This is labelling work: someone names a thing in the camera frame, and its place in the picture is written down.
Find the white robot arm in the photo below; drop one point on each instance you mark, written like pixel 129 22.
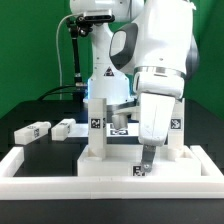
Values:
pixel 142 52

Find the sheet with fiducial markers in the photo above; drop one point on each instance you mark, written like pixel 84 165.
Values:
pixel 81 130

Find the white U-shaped frame fence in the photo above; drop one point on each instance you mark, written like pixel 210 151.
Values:
pixel 210 185

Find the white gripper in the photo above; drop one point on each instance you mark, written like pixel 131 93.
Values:
pixel 154 117

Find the white desk top tray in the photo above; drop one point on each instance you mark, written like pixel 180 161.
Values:
pixel 125 160

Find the black camera on stand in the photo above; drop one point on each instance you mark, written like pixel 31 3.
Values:
pixel 89 18

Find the black camera stand pole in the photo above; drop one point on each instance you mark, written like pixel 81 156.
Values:
pixel 73 30

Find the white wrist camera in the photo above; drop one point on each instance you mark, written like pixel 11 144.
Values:
pixel 120 117

